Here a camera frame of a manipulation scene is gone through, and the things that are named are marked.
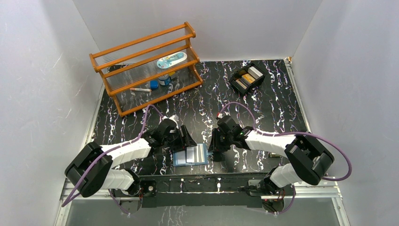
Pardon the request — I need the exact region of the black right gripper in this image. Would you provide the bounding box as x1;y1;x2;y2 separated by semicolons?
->
207;128;233;152

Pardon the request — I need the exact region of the blue card holder wallet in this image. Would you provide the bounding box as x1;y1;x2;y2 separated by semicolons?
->
173;144;211;167

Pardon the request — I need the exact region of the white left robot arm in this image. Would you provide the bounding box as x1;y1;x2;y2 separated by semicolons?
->
64;115;197;198

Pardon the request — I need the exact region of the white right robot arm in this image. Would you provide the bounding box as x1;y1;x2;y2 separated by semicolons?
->
208;115;335;196

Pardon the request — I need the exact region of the black card tray box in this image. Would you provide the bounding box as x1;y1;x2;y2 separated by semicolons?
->
228;63;266;95

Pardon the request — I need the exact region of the white red small box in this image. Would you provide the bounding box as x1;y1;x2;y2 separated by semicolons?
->
268;153;280;158

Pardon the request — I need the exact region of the white orange marker pen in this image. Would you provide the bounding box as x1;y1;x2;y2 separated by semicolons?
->
130;88;152;92

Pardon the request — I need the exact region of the blue small box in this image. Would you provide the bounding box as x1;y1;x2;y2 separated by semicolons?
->
150;80;159;90

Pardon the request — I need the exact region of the small blue lidded jar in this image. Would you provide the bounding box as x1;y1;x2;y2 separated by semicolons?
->
158;74;171;86

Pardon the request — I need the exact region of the orange wooden shelf rack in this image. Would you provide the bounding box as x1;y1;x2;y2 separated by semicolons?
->
89;22;203;116

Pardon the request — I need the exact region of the white blue packaged item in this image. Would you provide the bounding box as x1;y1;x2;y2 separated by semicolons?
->
156;51;187;69

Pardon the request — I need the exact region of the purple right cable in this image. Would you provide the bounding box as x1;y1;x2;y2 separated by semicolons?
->
218;101;353;182

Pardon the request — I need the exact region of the purple cable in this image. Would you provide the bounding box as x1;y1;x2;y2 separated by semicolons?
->
61;104;168;208
218;101;353;182

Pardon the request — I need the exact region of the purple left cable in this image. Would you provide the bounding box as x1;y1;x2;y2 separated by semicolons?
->
61;104;168;208

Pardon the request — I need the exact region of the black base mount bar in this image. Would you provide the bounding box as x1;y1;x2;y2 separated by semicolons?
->
112;172;293;211

